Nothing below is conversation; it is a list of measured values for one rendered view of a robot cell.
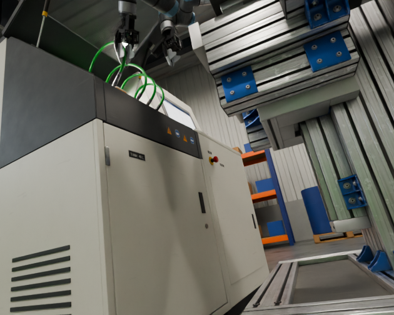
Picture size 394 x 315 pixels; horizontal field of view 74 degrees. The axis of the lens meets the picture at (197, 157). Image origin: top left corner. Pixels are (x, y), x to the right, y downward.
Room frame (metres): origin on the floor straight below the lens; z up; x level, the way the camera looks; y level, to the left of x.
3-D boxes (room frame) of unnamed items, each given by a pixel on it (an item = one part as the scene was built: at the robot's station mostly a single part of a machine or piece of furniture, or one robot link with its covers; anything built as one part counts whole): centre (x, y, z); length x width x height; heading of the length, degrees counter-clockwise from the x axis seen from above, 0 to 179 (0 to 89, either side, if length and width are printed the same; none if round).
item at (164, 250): (1.03, 0.13, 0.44); 0.65 x 0.02 x 0.68; 153
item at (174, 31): (1.11, 0.02, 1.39); 0.09 x 0.08 x 0.12; 63
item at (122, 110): (1.04, 0.15, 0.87); 0.62 x 0.04 x 0.16; 153
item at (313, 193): (5.31, -2.54, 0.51); 1.20 x 0.85 x 1.02; 69
